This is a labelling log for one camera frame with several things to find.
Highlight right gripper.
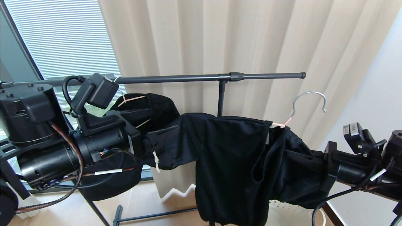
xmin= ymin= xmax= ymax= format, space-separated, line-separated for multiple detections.
xmin=320 ymin=141 xmax=377 ymax=193

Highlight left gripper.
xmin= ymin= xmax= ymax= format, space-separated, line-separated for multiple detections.
xmin=77 ymin=117 xmax=145 ymax=164

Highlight pink clothes hanger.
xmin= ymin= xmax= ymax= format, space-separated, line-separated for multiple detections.
xmin=113 ymin=77 xmax=151 ymax=129
xmin=271 ymin=91 xmax=327 ymax=129

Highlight black garment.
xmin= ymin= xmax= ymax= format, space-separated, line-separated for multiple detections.
xmin=141 ymin=112 xmax=331 ymax=226

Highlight white laundry basket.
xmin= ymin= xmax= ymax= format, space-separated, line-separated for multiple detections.
xmin=268 ymin=199 xmax=327 ymax=226

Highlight black clothes rack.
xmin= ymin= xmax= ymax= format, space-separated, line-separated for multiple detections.
xmin=0 ymin=72 xmax=307 ymax=226

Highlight black shorts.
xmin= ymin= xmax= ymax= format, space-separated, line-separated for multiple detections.
xmin=77 ymin=93 xmax=181 ymax=202

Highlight white curtain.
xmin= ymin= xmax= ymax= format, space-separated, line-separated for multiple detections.
xmin=16 ymin=191 xmax=41 ymax=218

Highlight window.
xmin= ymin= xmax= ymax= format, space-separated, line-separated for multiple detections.
xmin=0 ymin=0 xmax=155 ymax=192

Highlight beige curtain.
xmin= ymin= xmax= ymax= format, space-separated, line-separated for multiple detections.
xmin=98 ymin=0 xmax=402 ymax=200

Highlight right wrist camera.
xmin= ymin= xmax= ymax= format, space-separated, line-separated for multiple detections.
xmin=343 ymin=122 xmax=387 ymax=157

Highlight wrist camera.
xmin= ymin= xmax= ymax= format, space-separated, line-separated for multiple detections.
xmin=70 ymin=73 xmax=126 ymax=137
xmin=343 ymin=122 xmax=387 ymax=157

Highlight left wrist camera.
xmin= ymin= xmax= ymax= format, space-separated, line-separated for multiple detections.
xmin=70 ymin=73 xmax=126 ymax=137

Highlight black cable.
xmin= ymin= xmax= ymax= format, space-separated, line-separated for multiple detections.
xmin=62 ymin=75 xmax=87 ymax=118
xmin=311 ymin=163 xmax=402 ymax=226

